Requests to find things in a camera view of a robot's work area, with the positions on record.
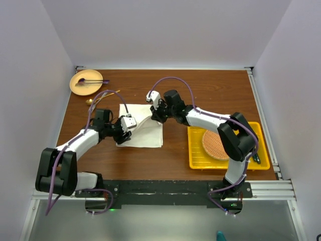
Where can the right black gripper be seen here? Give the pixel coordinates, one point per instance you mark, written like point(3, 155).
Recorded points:
point(156, 115)

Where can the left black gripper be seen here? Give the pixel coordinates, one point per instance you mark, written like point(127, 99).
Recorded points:
point(120, 138)

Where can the white cloth napkin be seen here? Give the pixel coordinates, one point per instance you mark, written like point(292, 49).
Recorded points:
point(147, 133)

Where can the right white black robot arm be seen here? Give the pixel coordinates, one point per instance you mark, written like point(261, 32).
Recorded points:
point(238, 138)

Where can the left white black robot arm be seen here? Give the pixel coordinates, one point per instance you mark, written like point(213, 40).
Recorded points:
point(58, 172)

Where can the silver fork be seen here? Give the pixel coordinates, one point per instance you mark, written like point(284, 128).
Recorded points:
point(92, 103)

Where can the gold spoon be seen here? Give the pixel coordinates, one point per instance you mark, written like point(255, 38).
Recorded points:
point(90, 101)

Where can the yellow plastic tray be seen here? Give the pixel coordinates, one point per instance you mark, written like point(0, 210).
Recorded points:
point(199, 159)

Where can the woven wicker basket plate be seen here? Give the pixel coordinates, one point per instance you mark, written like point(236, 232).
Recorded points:
point(213, 146)

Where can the purple spoon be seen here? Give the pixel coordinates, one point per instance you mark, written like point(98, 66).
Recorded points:
point(81, 83)

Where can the beige round plate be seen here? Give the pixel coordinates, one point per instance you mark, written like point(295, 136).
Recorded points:
point(86, 89)

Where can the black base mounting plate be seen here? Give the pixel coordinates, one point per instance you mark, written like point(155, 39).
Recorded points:
point(175, 192)

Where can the teal cloth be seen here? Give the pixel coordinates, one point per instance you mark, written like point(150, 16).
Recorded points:
point(220, 236)

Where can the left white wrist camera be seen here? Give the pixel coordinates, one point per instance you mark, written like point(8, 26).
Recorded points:
point(127, 123)

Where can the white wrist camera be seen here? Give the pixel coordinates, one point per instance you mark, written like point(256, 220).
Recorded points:
point(153, 97)
point(127, 123)

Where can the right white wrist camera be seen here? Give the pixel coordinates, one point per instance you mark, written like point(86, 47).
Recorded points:
point(153, 97)

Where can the green handled snips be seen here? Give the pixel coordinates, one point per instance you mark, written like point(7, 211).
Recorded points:
point(256, 158)

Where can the aluminium right side rail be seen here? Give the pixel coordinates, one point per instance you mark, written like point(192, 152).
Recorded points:
point(270, 148)

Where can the aluminium rail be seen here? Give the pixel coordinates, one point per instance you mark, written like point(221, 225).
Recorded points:
point(270, 148)
point(261, 190)

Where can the aluminium front rail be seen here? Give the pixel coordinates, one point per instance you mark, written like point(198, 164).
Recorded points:
point(261, 190)

